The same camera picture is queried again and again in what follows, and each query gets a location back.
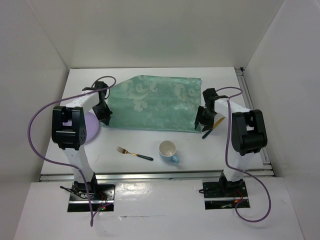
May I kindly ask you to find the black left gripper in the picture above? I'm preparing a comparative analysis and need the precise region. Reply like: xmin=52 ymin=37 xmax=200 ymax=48
xmin=91 ymin=101 xmax=112 ymax=124

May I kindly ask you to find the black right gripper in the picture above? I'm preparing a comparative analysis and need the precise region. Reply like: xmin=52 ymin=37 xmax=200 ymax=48
xmin=194 ymin=105 xmax=218 ymax=132

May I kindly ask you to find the green satin placemat cloth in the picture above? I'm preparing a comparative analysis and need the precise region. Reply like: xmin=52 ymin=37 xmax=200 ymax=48
xmin=107 ymin=75 xmax=202 ymax=133

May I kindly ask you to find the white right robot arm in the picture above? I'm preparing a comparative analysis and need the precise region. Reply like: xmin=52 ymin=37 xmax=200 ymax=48
xmin=194 ymin=88 xmax=268 ymax=197

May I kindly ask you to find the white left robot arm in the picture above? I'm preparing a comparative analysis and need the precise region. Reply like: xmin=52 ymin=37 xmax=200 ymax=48
xmin=51 ymin=80 xmax=113 ymax=200

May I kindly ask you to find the purple plate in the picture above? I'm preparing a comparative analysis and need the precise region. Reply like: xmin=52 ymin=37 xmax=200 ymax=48
xmin=84 ymin=112 xmax=100 ymax=143

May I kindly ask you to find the light blue mug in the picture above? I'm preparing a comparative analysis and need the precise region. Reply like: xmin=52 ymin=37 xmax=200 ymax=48
xmin=158 ymin=140 xmax=179 ymax=164

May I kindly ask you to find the gold knife green handle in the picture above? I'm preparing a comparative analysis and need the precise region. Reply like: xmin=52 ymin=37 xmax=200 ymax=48
xmin=202 ymin=117 xmax=225 ymax=139

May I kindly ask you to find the gold fork green handle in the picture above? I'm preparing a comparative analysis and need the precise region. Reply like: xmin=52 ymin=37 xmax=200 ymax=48
xmin=116 ymin=146 xmax=154 ymax=161

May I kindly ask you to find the aluminium front rail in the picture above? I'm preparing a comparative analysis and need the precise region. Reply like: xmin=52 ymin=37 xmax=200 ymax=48
xmin=39 ymin=168 xmax=275 ymax=182

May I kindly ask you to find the aluminium rail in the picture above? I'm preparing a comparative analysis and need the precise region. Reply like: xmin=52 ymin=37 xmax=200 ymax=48
xmin=234 ymin=66 xmax=273 ymax=171
xmin=39 ymin=168 xmax=275 ymax=182

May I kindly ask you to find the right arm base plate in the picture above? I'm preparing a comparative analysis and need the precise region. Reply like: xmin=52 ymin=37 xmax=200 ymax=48
xmin=198 ymin=182 xmax=250 ymax=210

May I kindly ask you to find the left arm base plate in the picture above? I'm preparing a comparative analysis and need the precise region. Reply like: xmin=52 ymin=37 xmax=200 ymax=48
xmin=66 ymin=184 xmax=116 ymax=213

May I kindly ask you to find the aluminium right rail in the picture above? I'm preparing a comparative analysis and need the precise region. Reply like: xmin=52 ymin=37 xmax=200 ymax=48
xmin=234 ymin=66 xmax=273 ymax=171

